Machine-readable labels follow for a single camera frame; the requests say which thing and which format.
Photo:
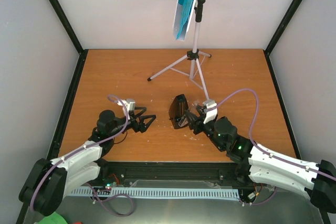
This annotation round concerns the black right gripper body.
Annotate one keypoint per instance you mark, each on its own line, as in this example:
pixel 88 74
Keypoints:
pixel 199 129

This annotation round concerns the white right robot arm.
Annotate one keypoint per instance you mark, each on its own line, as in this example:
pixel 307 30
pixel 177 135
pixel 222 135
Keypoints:
pixel 261 165

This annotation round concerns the black frame post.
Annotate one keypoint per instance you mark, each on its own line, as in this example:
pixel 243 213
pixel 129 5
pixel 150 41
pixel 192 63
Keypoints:
pixel 67 27
pixel 289 14

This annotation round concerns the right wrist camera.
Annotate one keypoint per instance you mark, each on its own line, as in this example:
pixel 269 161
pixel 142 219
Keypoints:
pixel 210 110

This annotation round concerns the left black frame post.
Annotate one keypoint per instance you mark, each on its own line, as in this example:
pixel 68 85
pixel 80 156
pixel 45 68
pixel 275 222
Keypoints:
pixel 67 27

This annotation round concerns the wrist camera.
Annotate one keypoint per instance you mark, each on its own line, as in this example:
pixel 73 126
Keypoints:
pixel 210 110
pixel 129 104

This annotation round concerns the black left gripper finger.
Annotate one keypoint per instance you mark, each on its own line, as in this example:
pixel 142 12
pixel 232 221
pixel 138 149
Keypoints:
pixel 145 121
pixel 137 112

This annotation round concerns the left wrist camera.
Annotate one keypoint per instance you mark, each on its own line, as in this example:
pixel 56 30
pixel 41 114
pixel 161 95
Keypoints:
pixel 129 104

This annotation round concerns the clear plastic metronome cover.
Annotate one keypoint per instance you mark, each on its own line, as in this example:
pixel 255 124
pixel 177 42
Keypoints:
pixel 192 109

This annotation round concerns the silver tripod music stand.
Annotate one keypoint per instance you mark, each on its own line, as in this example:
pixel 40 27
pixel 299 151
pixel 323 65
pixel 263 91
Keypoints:
pixel 195 56

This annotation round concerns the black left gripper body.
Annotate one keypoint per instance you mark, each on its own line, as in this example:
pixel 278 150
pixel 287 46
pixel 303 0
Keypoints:
pixel 135 126

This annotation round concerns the light blue cable duct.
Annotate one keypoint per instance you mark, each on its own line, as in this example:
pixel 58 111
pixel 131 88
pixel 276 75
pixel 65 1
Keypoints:
pixel 170 193

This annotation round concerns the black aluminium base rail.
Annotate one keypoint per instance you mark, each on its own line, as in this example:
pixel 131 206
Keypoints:
pixel 170 172

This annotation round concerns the green paper piece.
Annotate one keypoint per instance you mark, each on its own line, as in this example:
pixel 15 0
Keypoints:
pixel 54 218

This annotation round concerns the right black frame post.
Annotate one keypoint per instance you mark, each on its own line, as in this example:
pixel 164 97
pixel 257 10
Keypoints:
pixel 289 14

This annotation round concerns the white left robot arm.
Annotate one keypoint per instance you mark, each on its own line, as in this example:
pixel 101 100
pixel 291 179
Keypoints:
pixel 40 194

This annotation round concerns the blue sheet music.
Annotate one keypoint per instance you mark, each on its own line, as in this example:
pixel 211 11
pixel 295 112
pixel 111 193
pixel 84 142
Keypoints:
pixel 182 19

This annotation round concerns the black metronome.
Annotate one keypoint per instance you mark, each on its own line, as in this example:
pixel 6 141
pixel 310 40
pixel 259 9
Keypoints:
pixel 177 109

